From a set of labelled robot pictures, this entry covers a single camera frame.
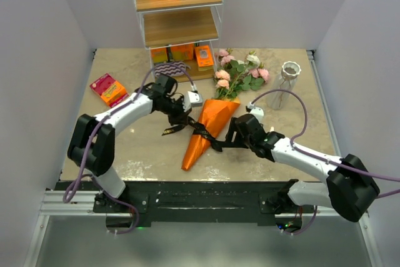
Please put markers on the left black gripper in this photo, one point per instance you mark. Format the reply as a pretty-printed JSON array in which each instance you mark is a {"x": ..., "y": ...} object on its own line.
[{"x": 181, "y": 118}]

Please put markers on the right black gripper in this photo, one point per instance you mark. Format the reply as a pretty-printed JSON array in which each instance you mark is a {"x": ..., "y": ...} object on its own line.
[{"x": 232, "y": 128}]

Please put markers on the black printed ribbon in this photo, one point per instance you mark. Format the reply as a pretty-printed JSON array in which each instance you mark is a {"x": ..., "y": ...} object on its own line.
[{"x": 200, "y": 129}]

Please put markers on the pink flower bouquet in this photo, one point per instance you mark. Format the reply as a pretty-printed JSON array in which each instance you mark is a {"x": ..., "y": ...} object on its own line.
[{"x": 234, "y": 75}]

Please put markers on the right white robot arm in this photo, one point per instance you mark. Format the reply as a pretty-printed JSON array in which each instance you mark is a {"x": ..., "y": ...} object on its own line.
[{"x": 341, "y": 183}]

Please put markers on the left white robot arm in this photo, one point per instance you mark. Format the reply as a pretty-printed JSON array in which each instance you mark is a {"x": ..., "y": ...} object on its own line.
[{"x": 92, "y": 145}]

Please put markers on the white ribbed vase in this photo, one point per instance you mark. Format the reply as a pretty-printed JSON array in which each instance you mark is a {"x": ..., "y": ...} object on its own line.
[{"x": 286, "y": 79}]

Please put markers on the orange wrapping paper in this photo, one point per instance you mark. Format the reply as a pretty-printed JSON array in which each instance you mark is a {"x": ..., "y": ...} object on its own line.
[{"x": 214, "y": 116}]

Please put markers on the purple wavy sponge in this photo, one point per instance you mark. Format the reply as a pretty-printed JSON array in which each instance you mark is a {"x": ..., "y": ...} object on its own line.
[{"x": 172, "y": 69}]

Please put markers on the orange box bottom right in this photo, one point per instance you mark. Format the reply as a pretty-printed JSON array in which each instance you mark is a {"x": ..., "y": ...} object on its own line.
[{"x": 204, "y": 57}]

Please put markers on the orange box bottom left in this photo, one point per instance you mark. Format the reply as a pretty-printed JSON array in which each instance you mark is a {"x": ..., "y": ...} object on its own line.
[{"x": 159, "y": 55}]

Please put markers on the orange box bottom middle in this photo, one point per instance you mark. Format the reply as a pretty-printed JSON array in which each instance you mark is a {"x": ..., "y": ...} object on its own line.
[{"x": 182, "y": 52}]

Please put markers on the pink orange snack box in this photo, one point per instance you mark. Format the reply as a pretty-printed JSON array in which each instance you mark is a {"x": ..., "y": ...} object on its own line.
[{"x": 111, "y": 91}]

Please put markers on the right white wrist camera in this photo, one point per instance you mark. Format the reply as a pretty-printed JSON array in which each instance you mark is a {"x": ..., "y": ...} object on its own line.
[{"x": 256, "y": 111}]

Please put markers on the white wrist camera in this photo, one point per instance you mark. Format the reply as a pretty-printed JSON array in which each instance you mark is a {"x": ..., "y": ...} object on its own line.
[
  {"x": 192, "y": 99},
  {"x": 256, "y": 111}
]

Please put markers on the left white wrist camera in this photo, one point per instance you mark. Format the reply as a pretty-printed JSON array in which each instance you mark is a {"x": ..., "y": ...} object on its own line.
[{"x": 192, "y": 99}]

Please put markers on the white wire wooden shelf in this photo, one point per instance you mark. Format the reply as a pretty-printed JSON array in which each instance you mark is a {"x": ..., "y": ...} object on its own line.
[{"x": 166, "y": 23}]

